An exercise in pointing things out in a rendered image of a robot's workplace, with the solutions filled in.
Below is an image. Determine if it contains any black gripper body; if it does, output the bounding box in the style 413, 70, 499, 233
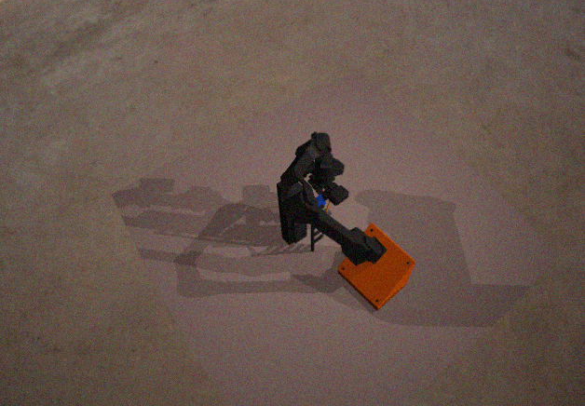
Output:
303, 161, 348, 206

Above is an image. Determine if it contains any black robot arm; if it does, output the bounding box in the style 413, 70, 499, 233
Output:
279, 132, 387, 265

